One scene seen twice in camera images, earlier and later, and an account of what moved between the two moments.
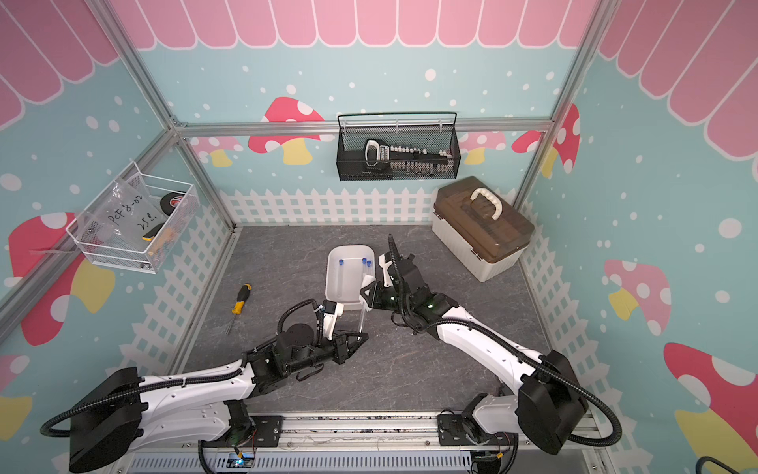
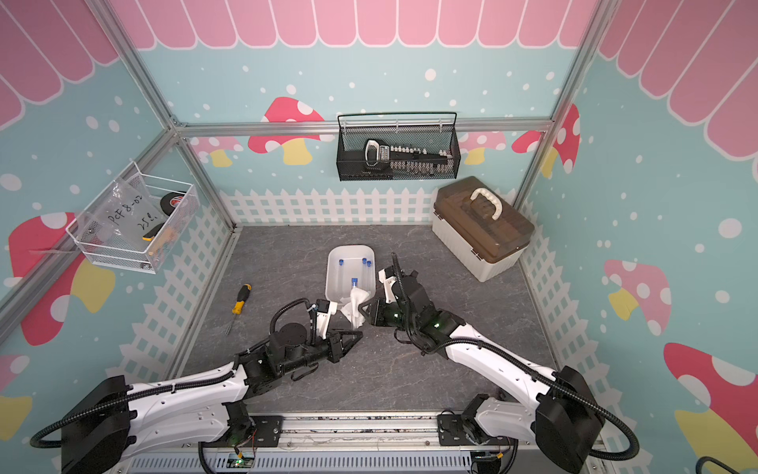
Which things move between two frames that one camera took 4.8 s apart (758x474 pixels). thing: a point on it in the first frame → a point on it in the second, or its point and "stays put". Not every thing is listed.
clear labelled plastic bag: [120, 216] stays put
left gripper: [343, 351] stays put
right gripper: [374, 299] → [375, 315]
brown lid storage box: [482, 234] stays put
